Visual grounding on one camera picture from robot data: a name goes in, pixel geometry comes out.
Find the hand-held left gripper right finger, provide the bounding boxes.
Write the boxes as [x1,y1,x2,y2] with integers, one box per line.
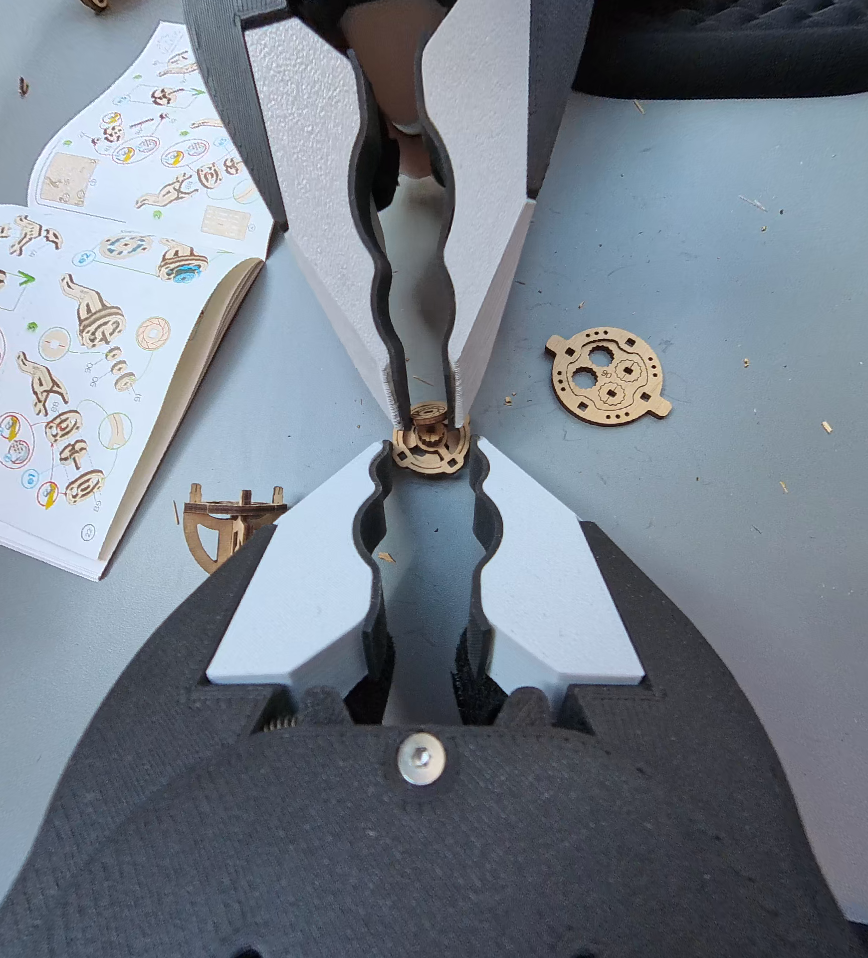
[452,436,646,725]

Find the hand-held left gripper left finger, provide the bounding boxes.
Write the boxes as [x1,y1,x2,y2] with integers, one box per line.
[206,442,394,725]

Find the round wooden gear-cutout plate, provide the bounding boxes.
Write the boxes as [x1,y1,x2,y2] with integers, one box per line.
[545,327,673,429]

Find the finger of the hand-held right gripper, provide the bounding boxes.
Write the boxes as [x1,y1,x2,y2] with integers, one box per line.
[414,0,538,416]
[241,9,414,422]

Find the round wooden hub assembly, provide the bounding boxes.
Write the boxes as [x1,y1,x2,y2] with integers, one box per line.
[391,400,472,476]

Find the wooden stand with handle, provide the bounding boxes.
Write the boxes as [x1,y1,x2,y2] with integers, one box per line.
[182,482,289,576]

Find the illustrated instruction booklet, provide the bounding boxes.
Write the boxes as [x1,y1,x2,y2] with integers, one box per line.
[0,21,274,583]

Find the black quilted seat cushion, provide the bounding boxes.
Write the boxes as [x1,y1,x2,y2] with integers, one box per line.
[572,0,868,98]

